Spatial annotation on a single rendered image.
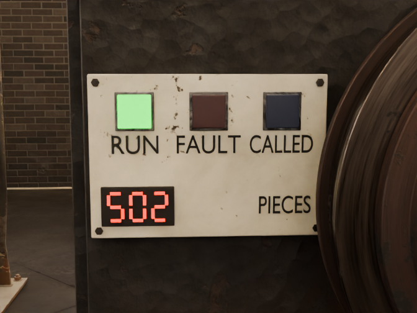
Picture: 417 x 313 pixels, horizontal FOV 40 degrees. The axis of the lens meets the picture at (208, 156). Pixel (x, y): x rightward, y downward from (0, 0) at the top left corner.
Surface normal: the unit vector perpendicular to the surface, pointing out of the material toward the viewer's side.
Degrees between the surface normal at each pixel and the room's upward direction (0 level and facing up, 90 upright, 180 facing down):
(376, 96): 90
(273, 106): 90
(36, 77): 90
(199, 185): 90
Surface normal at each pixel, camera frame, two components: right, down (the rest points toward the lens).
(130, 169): 0.05, 0.13
